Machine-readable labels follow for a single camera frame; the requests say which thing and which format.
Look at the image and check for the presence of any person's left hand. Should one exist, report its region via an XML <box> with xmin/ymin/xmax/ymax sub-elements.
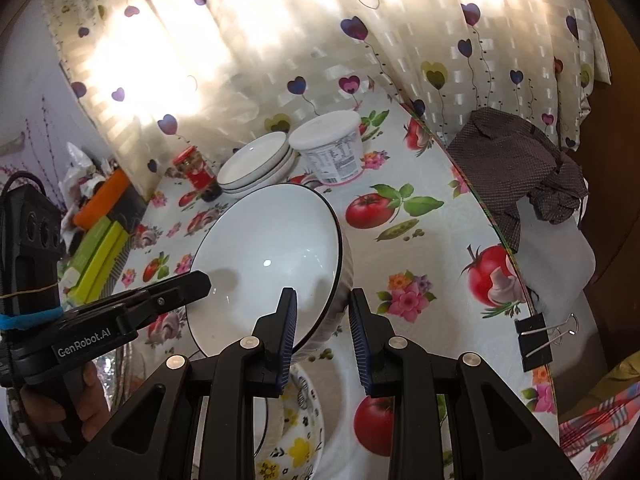
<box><xmin>21</xmin><ymin>359</ymin><xmax>113</xmax><ymax>444</ymax></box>

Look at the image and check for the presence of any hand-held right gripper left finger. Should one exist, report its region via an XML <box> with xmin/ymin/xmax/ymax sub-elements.
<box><xmin>60</xmin><ymin>287</ymin><xmax>300</xmax><ymax>480</ymax></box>

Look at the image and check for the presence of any striped box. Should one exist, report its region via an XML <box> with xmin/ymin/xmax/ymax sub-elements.
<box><xmin>107</xmin><ymin>232</ymin><xmax>138</xmax><ymax>282</ymax></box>

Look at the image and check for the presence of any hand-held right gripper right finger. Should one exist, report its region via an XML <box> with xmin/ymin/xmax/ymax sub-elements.
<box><xmin>348</xmin><ymin>287</ymin><xmax>584</xmax><ymax>480</ymax></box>

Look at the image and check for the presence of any heart print curtain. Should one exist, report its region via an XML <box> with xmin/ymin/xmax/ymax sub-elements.
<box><xmin>40</xmin><ymin>0</ymin><xmax>614</xmax><ymax>197</ymax></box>

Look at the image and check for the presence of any crumpled white plastic bag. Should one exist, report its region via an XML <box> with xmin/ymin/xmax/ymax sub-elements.
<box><xmin>58</xmin><ymin>142</ymin><xmax>120</xmax><ymax>202</ymax></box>

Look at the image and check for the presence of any black binder clip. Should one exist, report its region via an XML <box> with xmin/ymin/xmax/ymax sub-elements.
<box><xmin>514</xmin><ymin>312</ymin><xmax>580</xmax><ymax>374</ymax></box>

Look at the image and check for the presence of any orange box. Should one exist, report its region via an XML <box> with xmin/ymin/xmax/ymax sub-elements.
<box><xmin>72</xmin><ymin>168</ymin><xmax>130</xmax><ymax>227</ymax></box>

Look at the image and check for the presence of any round aluminium foil pan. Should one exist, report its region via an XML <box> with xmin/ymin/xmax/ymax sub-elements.
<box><xmin>97</xmin><ymin>344</ymin><xmax>152</xmax><ymax>412</ymax></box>

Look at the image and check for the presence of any fruit and flower print tablecloth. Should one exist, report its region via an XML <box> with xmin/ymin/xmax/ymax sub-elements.
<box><xmin>56</xmin><ymin>92</ymin><xmax>562</xmax><ymax>480</ymax></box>

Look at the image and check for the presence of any dark dotted cloth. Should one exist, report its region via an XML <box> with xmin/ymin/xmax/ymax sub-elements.
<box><xmin>446</xmin><ymin>107</ymin><xmax>587</xmax><ymax>254</ymax></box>

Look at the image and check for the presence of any grey chair seat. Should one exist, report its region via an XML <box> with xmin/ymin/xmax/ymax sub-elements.
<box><xmin>517</xmin><ymin>195</ymin><xmax>599</xmax><ymax>312</ymax></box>

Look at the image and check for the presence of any white bowl with black rim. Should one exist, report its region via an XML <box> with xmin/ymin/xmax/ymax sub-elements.
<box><xmin>186</xmin><ymin>305</ymin><xmax>282</xmax><ymax>480</ymax></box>
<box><xmin>189</xmin><ymin>183</ymin><xmax>357</xmax><ymax>362</ymax></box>

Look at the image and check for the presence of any lime green box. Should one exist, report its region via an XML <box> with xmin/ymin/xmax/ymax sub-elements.
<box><xmin>64</xmin><ymin>222</ymin><xmax>130</xmax><ymax>307</ymax></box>

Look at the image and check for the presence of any white plastic tub with lid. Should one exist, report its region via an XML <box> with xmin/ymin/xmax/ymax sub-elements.
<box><xmin>288</xmin><ymin>109</ymin><xmax>367</xmax><ymax>187</ymax></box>

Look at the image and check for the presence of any red plaid cloth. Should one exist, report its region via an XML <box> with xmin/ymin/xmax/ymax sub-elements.
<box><xmin>557</xmin><ymin>389</ymin><xmax>634</xmax><ymax>467</ymax></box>

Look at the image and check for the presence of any stack of white plates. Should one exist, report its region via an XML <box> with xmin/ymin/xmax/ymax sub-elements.
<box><xmin>217</xmin><ymin>131</ymin><xmax>291</xmax><ymax>186</ymax></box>
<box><xmin>220</xmin><ymin>146</ymin><xmax>296</xmax><ymax>192</ymax></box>

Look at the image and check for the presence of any white plate with dark rim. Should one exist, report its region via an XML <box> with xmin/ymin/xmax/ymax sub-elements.
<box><xmin>223</xmin><ymin>154</ymin><xmax>300</xmax><ymax>196</ymax></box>

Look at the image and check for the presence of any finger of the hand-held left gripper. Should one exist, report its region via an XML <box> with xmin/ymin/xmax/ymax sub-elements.
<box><xmin>62</xmin><ymin>270</ymin><xmax>212</xmax><ymax>334</ymax></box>

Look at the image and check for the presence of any flower pattern bowl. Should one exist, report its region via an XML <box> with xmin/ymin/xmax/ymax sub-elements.
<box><xmin>254</xmin><ymin>360</ymin><xmax>327</xmax><ymax>480</ymax></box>

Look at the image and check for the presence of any pale green flat box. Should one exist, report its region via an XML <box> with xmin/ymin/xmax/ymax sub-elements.
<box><xmin>66</xmin><ymin>220</ymin><xmax>114</xmax><ymax>275</ymax></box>

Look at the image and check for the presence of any person's left forearm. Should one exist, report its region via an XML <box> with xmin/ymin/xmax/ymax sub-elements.
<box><xmin>4</xmin><ymin>389</ymin><xmax>68</xmax><ymax>480</ymax></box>

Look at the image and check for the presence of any red label sauce jar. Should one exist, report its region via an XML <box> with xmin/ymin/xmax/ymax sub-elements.
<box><xmin>172</xmin><ymin>145</ymin><xmax>223</xmax><ymax>204</ymax></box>

